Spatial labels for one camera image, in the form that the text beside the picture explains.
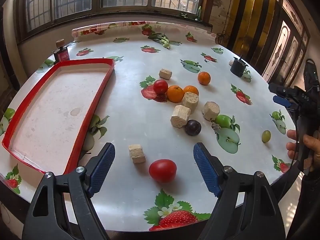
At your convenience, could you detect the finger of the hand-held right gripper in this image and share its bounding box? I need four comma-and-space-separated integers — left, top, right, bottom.
268, 82, 293, 98
273, 95, 292, 107

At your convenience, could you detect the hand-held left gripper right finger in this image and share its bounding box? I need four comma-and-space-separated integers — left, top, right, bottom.
193, 142, 287, 240

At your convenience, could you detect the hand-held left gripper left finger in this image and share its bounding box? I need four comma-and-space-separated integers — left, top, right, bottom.
22, 142, 116, 240

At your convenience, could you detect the pressed wood block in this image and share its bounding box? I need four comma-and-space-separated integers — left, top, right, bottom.
171, 105, 191, 130
202, 101, 220, 121
182, 92, 199, 114
159, 68, 173, 80
128, 144, 146, 164

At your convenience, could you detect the oval red tomato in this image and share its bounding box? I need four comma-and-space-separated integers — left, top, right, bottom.
149, 159, 177, 183

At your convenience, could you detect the red rimmed white tray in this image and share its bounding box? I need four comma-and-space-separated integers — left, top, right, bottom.
2, 58, 116, 175

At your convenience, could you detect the orange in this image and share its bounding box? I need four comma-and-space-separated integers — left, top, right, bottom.
167, 85, 185, 103
183, 85, 199, 97
197, 71, 211, 85

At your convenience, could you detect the person's right forearm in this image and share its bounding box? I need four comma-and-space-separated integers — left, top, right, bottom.
286, 171, 320, 240

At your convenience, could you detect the person's right hand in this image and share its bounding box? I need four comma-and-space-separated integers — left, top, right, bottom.
286, 129, 320, 172

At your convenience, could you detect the stained glass door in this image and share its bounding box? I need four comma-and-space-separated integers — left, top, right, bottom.
261, 0, 310, 85

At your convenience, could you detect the small black cylinder device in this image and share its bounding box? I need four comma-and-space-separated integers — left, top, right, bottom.
230, 56, 248, 77

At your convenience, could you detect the dark purple plum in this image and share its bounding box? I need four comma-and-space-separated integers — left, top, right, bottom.
185, 119, 202, 136

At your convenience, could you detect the small green apple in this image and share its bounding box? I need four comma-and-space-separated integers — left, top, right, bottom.
215, 114, 232, 128

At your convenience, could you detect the brown and gold door panel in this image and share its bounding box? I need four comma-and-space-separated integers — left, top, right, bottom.
226, 0, 280, 68

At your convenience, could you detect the round red tomato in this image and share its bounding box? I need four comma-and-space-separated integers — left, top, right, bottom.
153, 79, 169, 95

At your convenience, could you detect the black canister with red label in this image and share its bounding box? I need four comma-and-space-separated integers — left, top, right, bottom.
53, 39, 70, 63

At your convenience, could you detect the green bok choy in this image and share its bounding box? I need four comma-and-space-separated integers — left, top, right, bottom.
147, 33, 177, 49

